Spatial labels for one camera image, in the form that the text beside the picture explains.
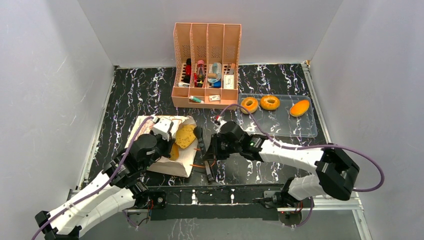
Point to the orange oval bread roll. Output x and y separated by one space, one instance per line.
299 108

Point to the green marker pen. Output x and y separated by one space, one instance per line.
196 99

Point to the clear plastic tray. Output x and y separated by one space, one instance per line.
279 122

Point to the printed paper bag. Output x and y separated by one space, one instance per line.
182 167

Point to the brown seeded bread slice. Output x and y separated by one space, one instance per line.
185 136

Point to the small white card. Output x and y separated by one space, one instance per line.
213 98

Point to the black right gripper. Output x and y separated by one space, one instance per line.
211 152

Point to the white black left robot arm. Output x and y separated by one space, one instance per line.
113 190

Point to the red black bottle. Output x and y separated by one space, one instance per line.
187 71

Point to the white small box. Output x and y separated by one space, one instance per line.
228 81

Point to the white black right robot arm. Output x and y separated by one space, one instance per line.
331 171

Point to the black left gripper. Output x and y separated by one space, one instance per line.
168 144

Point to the pink desk file organizer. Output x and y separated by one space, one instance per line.
212 43

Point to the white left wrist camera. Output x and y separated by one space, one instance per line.
162 126

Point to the pink capped clear bottle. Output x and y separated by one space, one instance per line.
200 74

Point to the aluminium front frame rail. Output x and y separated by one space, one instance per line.
166 198

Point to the aluminium right side rail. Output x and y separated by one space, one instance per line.
308 77

